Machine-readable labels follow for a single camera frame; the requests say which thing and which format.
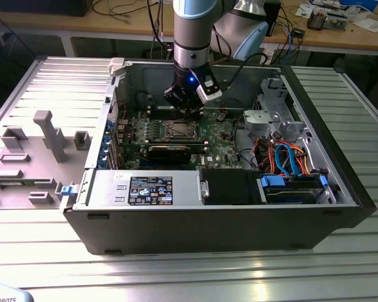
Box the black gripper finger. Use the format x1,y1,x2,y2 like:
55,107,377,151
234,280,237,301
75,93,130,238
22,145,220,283
163,84,191,120
190,94,206,120

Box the metal socket cover frame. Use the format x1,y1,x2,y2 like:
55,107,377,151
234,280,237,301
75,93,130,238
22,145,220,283
165,120,200,141

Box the CPU socket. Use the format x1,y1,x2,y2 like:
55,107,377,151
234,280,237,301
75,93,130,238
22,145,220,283
164,118,201,142

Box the finned CPU cooler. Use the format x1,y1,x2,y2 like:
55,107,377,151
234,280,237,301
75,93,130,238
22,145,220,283
307,8,328,31

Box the green motherboard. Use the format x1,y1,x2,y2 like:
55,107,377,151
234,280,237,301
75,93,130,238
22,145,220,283
115,108,243,172

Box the black graphics card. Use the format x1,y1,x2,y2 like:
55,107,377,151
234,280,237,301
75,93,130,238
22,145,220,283
122,141,208,166

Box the silver metal drive cage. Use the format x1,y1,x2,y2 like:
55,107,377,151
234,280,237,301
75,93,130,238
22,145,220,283
242,77,308,142

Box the pale grey case latch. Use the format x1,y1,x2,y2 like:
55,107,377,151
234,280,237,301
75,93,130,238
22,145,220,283
108,57,133,77

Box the white paper tag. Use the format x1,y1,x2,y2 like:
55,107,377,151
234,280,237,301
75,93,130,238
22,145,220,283
260,47,275,64

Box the wooden workbench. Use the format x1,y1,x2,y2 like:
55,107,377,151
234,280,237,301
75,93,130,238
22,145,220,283
0,0,378,59

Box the blue disk carrier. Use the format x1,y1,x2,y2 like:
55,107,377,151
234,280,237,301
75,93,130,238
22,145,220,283
260,174,330,204

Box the silver power supply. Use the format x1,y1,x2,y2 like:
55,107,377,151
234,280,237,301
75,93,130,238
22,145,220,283
88,169,205,208

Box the black and grey PC case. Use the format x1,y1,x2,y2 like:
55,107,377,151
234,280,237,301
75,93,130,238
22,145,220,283
59,56,377,256

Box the hard disk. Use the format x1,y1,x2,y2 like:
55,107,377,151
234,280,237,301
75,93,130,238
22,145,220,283
263,177,327,205

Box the blue plastic clip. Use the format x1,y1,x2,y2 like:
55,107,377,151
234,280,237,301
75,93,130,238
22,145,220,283
60,185,78,198

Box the grey parts rack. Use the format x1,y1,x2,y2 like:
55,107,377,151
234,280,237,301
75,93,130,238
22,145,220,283
0,109,94,210

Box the large black box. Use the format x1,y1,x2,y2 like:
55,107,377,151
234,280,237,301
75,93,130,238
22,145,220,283
0,0,89,17

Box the small metal device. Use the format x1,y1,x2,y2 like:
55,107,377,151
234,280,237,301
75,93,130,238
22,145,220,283
326,11,349,32

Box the white papers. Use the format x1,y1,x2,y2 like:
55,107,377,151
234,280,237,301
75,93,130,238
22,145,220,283
354,18,378,33

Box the blue box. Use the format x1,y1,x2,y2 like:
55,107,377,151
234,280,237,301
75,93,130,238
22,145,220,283
339,0,378,10

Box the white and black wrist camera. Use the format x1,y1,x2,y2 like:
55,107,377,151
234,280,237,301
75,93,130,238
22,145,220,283
195,74,224,103

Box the black camera cable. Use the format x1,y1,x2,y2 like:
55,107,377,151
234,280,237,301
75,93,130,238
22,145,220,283
220,52,268,94

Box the red and black twisted wire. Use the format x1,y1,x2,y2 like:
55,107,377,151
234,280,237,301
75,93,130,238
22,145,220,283
111,100,129,122

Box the blue flat data cable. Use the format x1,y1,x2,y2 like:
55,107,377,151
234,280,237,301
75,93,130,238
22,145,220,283
274,142,304,177

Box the orange wire bundle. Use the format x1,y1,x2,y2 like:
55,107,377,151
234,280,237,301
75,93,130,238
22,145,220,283
255,140,321,177

